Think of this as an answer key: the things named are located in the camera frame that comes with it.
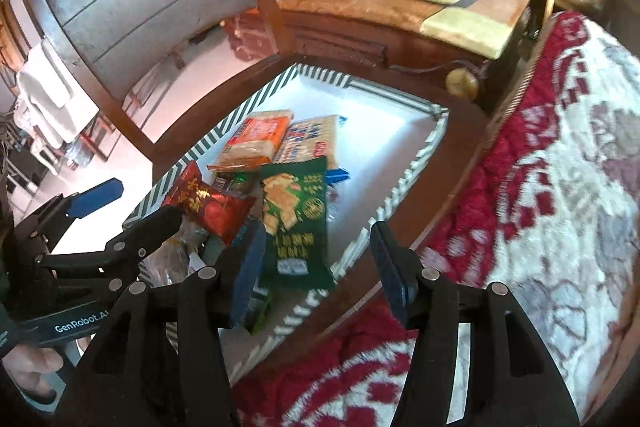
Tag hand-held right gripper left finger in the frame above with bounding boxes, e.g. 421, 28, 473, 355
62, 222, 268, 427

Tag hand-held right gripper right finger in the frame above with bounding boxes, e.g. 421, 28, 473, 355
370, 221, 583, 427

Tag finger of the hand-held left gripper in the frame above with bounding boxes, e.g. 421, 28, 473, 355
35, 205, 183, 282
12, 178, 125, 254

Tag small green snack packet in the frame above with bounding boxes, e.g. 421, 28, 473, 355
240, 287, 273, 335

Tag silver white snack packet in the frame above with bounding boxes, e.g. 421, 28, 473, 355
140, 217, 211, 288

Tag red snack packet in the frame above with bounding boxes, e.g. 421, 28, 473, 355
161, 160, 257, 248

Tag green cracker packet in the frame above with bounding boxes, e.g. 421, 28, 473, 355
257, 156, 336, 293

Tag dark snack bar packet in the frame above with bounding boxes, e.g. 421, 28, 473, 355
210, 172, 261, 198

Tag orange cracker packet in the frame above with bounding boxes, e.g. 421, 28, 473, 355
207, 109, 295, 172

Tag beige cracker packet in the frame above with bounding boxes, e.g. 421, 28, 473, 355
272, 114, 348, 168

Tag white box with striped rim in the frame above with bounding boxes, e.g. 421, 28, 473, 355
122, 63, 451, 370

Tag person's left hand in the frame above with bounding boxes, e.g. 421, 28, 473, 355
2, 347, 66, 397

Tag white towel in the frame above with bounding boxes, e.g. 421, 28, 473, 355
15, 39, 101, 148

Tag red and white floral quilt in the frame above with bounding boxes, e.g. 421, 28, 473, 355
232, 9, 640, 427

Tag yellow round object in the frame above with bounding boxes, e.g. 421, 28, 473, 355
445, 68, 481, 100

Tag red patterned bag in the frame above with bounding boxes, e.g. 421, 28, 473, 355
220, 9, 271, 62

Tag wooden desk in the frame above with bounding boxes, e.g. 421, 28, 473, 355
220, 0, 536, 108

